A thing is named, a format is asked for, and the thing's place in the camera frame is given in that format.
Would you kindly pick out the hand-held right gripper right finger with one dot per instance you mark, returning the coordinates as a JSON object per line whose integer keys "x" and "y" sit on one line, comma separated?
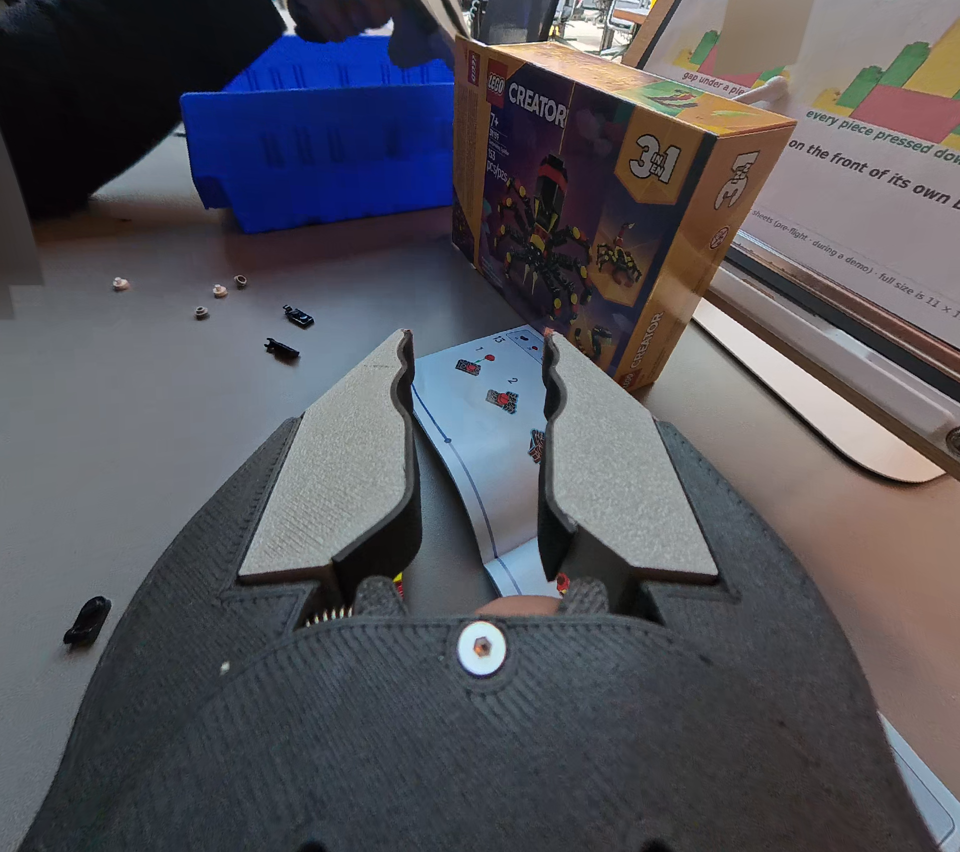
{"x": 630, "y": 469}

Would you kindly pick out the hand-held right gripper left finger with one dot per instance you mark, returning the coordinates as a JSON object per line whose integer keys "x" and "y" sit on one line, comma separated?
{"x": 337, "y": 469}

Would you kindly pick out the blue plastic bin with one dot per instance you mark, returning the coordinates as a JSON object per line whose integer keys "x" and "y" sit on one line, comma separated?
{"x": 315, "y": 147}

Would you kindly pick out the small black lego piece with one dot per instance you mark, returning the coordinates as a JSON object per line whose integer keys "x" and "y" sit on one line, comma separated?
{"x": 86, "y": 619}
{"x": 298, "y": 316}
{"x": 282, "y": 349}

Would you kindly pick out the person's left forearm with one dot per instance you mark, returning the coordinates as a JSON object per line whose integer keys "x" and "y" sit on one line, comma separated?
{"x": 112, "y": 79}

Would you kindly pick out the lego set box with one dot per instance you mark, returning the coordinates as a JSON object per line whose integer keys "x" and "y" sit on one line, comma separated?
{"x": 600, "y": 192}

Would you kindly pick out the open instruction booklet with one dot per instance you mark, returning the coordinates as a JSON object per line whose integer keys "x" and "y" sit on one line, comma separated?
{"x": 480, "y": 462}

